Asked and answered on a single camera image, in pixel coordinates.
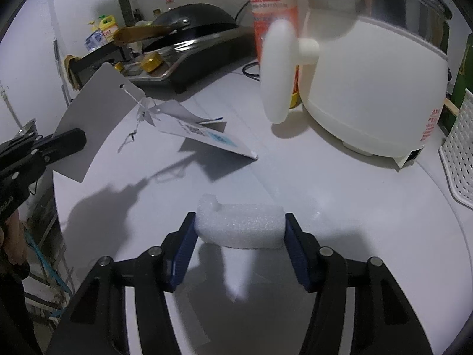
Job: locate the orange detergent bottle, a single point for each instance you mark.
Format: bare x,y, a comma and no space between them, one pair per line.
273,7

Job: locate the person's left hand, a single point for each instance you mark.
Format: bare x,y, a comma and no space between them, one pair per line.
13,240

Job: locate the red cap clear bottle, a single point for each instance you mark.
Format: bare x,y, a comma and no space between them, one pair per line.
169,3

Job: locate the green yellow bag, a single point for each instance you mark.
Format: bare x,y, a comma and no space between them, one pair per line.
463,66

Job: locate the blue label plastic bottles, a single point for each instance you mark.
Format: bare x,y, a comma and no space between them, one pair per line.
95,41

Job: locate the black wok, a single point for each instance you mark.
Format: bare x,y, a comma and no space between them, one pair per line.
199,16

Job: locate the yellow detergent jug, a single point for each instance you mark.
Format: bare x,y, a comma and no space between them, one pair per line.
107,29

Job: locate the person's left forearm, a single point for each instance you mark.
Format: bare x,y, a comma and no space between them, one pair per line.
14,310

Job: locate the yellow cloth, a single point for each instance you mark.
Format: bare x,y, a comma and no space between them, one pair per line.
71,72

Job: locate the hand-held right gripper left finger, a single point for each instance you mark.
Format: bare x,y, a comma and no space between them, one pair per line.
183,251

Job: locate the grey paper tag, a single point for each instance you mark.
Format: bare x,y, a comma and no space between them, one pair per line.
99,118

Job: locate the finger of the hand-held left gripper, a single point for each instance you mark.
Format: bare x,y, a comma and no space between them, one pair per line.
64,142
14,146

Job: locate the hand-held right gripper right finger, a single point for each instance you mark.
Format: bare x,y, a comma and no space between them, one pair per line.
295,251

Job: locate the black stove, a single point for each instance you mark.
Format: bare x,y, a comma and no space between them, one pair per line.
199,63

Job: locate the clear glass bottle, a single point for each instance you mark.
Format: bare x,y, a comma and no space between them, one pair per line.
157,12

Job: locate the white foam block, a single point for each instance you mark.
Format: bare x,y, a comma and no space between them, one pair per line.
240,225

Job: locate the white electric cooking pot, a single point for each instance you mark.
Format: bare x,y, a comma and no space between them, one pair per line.
369,81

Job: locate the white chopstick holder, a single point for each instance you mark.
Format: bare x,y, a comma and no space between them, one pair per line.
460,155

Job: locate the steel colander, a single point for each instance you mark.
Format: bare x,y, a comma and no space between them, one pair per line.
27,129

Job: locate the black metal rack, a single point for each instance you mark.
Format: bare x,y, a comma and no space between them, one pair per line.
92,59

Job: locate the grey mop pole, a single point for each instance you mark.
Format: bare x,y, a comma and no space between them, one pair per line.
61,74

